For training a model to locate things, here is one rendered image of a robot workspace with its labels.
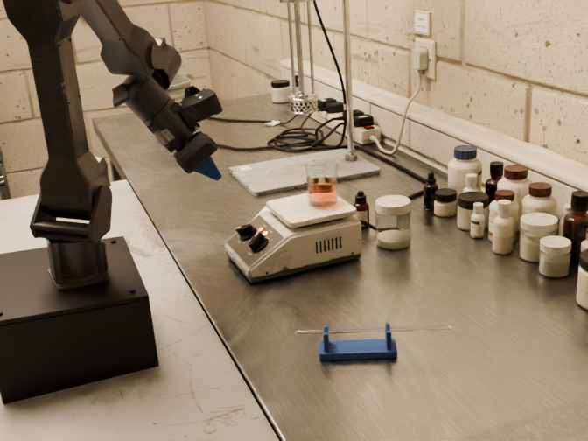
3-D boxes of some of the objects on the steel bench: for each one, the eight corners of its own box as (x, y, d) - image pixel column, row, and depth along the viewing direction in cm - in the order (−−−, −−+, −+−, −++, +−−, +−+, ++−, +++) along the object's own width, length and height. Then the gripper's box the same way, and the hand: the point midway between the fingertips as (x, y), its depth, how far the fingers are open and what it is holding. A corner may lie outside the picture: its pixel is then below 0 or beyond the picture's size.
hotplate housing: (249, 286, 118) (245, 239, 115) (225, 256, 129) (220, 213, 126) (375, 256, 125) (374, 212, 122) (341, 231, 137) (339, 189, 134)
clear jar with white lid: (385, 254, 126) (384, 209, 123) (370, 241, 132) (368, 198, 129) (417, 247, 128) (417, 202, 125) (401, 234, 133) (400, 192, 130)
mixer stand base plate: (254, 196, 157) (253, 192, 157) (227, 171, 175) (227, 166, 174) (382, 172, 166) (382, 168, 166) (345, 150, 184) (345, 147, 184)
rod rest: (318, 360, 97) (318, 336, 95) (319, 346, 100) (318, 323, 99) (397, 358, 96) (396, 333, 95) (395, 344, 99) (395, 320, 98)
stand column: (348, 162, 172) (335, -182, 147) (343, 158, 175) (329, -180, 149) (359, 160, 173) (348, -182, 148) (353, 157, 176) (342, -180, 150)
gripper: (129, 108, 123) (191, 174, 130) (151, 136, 107) (220, 209, 114) (157, 83, 123) (217, 150, 131) (184, 107, 107) (250, 182, 114)
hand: (206, 163), depth 121 cm, fingers closed
